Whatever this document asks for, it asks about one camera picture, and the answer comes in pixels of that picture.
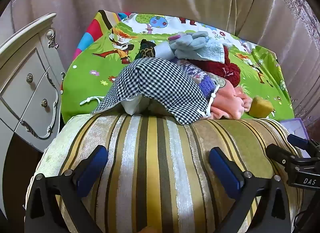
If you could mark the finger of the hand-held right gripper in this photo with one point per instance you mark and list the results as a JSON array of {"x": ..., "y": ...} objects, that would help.
[
  {"x": 297, "y": 141},
  {"x": 276, "y": 152}
]

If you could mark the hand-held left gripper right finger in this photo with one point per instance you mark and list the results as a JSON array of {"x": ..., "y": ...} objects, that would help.
[{"x": 225, "y": 170}]

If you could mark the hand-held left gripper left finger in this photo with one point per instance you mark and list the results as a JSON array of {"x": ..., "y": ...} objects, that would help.
[{"x": 92, "y": 168}]

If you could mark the pink fleece garment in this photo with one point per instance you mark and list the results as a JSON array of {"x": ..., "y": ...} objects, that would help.
[{"x": 225, "y": 103}]

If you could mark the purple patterned knitted sock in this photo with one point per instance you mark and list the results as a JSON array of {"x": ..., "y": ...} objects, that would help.
[{"x": 207, "y": 86}]

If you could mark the dark red knitted hat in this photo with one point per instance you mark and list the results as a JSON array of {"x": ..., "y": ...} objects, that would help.
[{"x": 227, "y": 72}]

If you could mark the light blue grey glove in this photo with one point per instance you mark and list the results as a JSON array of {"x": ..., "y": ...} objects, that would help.
[{"x": 190, "y": 41}]

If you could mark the purple box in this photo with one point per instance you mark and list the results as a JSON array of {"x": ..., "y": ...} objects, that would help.
[{"x": 293, "y": 128}]

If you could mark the yellow sponge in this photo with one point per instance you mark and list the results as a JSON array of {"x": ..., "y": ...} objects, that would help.
[{"x": 261, "y": 108}]

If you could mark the striped velvet cushion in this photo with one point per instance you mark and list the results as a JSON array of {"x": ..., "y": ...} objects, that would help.
[{"x": 155, "y": 160}]

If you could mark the white cloth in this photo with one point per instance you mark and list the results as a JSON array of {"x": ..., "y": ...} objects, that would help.
[{"x": 132, "y": 106}]

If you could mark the brass drawer knob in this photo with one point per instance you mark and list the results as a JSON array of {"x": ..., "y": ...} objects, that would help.
[
  {"x": 44, "y": 102},
  {"x": 29, "y": 77}
]

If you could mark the cartoon printed blanket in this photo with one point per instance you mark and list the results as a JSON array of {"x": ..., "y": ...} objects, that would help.
[{"x": 82, "y": 77}]

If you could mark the white ornate dresser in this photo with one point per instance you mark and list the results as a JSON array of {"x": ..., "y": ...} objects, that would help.
[{"x": 30, "y": 98}]

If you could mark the houndstooth face mask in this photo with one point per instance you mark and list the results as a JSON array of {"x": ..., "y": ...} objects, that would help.
[{"x": 150, "y": 80}]

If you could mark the light blue towel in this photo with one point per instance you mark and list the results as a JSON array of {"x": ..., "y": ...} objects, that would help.
[{"x": 212, "y": 53}]

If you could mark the leopard print pouch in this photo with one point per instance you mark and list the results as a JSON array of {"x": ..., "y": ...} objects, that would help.
[{"x": 146, "y": 51}]

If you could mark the white fabric roll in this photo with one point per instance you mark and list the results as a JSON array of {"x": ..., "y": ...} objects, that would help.
[{"x": 163, "y": 50}]

